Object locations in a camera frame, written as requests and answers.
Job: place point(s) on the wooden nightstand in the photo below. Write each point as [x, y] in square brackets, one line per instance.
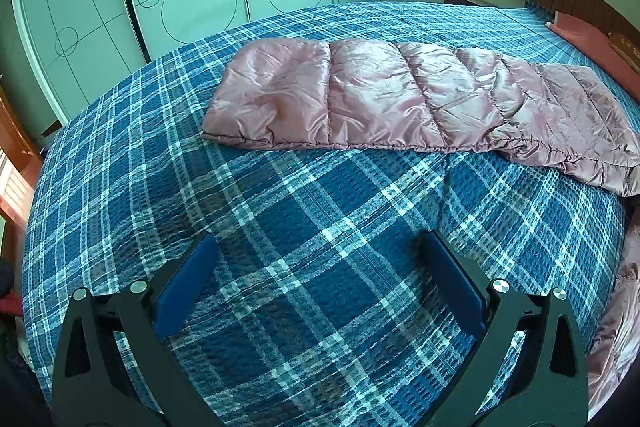
[468, 2]

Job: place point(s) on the dark wooden headboard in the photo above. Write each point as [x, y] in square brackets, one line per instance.
[596, 12]

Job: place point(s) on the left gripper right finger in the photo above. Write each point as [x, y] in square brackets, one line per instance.
[549, 384]

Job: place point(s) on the red pillow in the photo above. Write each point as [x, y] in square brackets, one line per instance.
[594, 44]

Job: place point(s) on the blue plaid bed sheet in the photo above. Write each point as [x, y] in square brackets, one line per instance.
[318, 312]

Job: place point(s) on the brown patterned cushion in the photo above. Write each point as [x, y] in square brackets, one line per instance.
[626, 50]

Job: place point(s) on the pink quilted down jacket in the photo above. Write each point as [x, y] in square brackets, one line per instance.
[294, 94]

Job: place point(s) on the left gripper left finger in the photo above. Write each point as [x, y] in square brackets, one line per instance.
[112, 367]

